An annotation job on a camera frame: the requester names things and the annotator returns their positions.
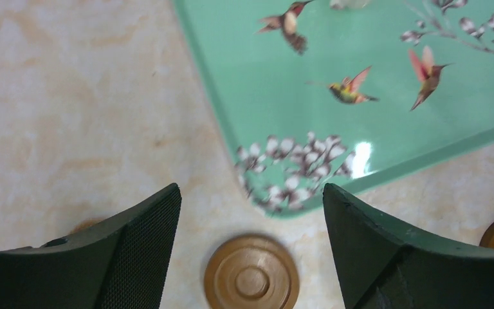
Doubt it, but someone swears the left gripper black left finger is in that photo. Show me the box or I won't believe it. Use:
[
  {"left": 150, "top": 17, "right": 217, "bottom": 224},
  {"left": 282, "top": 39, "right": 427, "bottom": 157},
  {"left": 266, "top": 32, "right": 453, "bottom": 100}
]
[{"left": 0, "top": 183, "right": 181, "bottom": 308}]

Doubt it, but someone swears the green floral serving tray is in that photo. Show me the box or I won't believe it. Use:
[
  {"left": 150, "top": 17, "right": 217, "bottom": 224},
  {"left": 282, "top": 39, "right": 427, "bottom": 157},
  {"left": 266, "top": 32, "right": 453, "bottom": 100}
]
[{"left": 174, "top": 1, "right": 494, "bottom": 218}]

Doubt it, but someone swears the light tan wooden coaster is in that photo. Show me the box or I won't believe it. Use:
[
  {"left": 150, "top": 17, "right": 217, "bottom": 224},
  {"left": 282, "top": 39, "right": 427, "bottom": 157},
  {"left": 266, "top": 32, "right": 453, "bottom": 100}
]
[{"left": 69, "top": 217, "right": 105, "bottom": 234}]

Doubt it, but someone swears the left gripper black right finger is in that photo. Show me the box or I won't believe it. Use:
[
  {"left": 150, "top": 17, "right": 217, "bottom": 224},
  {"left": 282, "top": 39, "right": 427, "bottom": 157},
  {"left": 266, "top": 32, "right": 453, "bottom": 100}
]
[{"left": 323, "top": 183, "right": 494, "bottom": 308}]

